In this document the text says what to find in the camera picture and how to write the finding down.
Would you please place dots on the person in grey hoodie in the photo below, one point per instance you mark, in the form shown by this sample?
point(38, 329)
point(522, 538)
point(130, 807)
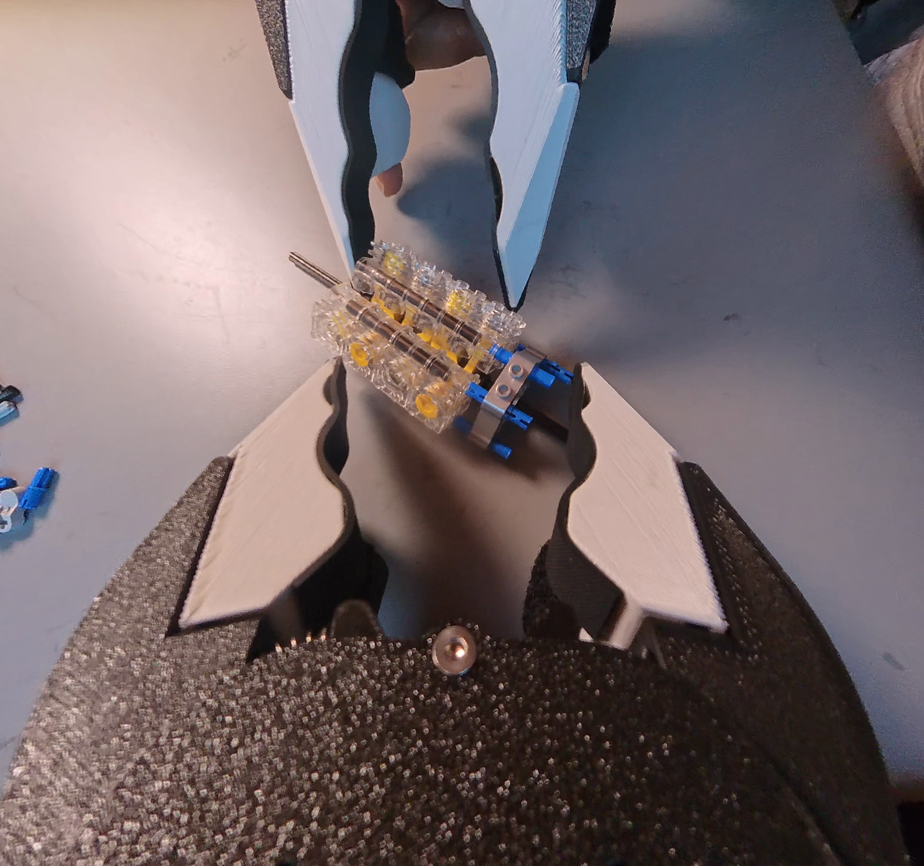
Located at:
point(906, 108)

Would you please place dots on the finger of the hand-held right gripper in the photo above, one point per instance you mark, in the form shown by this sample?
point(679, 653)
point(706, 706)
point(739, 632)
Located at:
point(527, 50)
point(314, 72)

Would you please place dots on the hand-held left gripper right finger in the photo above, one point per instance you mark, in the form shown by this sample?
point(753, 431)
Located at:
point(642, 526)

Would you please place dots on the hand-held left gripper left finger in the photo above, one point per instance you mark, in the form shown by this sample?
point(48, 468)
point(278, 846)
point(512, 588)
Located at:
point(281, 519)

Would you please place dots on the grey desk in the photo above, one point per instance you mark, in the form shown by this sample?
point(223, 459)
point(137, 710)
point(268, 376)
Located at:
point(722, 230)

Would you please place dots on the pile of mixed toy parts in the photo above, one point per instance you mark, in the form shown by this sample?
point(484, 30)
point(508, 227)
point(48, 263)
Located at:
point(36, 490)

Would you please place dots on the clear toy brick engine model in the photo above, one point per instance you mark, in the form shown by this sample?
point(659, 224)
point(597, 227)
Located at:
point(404, 368)

